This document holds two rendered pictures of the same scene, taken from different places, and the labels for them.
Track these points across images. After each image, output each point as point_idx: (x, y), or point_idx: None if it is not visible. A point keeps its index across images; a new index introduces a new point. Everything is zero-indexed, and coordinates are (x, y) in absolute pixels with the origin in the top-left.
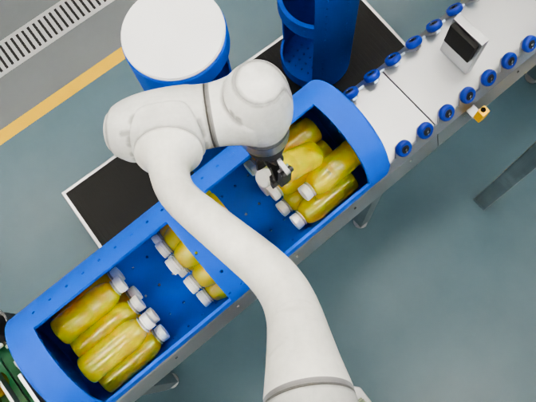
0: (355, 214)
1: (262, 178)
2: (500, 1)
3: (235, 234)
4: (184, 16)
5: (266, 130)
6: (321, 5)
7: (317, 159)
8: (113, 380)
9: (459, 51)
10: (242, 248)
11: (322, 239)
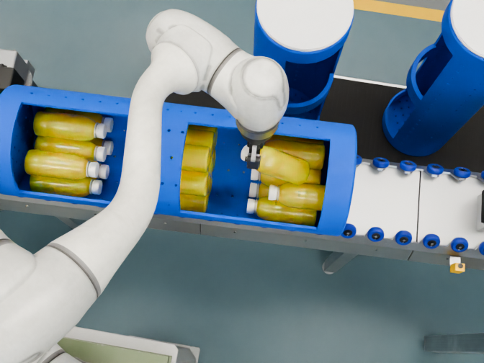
0: (302, 245)
1: (246, 152)
2: None
3: (144, 148)
4: (323, 3)
5: (243, 113)
6: (437, 88)
7: (299, 178)
8: (39, 184)
9: (482, 208)
10: (137, 159)
11: (263, 238)
